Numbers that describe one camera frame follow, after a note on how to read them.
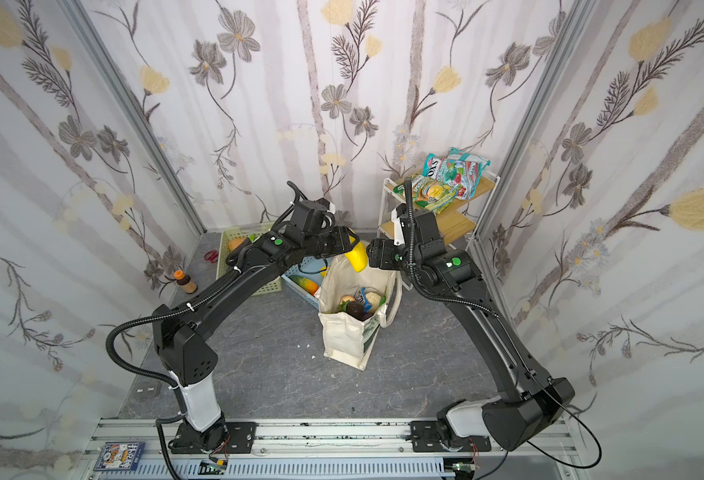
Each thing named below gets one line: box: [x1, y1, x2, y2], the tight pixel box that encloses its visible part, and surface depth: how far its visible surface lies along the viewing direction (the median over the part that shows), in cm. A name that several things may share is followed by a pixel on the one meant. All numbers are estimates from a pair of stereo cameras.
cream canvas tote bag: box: [318, 256, 403, 371], surface depth 86 cm
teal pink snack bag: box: [437, 147, 491, 201], surface depth 86 cm
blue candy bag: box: [356, 287, 372, 312], surface depth 95 cm
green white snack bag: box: [422, 153, 442, 179], surface depth 89 cm
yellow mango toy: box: [344, 236, 369, 273], surface depth 78 cm
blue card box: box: [94, 442, 146, 471], surface depth 72 cm
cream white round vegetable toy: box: [366, 292, 386, 314], surface depth 95 cm
